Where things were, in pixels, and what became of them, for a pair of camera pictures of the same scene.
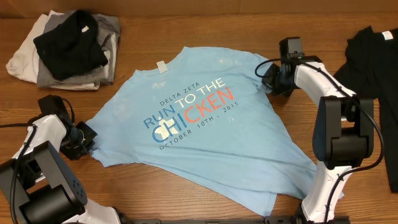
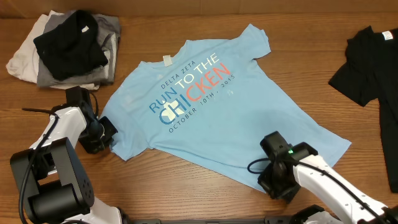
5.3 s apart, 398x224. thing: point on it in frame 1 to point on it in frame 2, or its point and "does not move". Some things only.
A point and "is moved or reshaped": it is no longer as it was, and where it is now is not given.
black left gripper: [76, 154] to [93, 147]
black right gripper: [267, 83] to [266, 183]
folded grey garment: [109, 28] does not move
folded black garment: [71, 46] does not move
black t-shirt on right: [369, 68] does not move
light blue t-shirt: [205, 117] is moved or reshaped
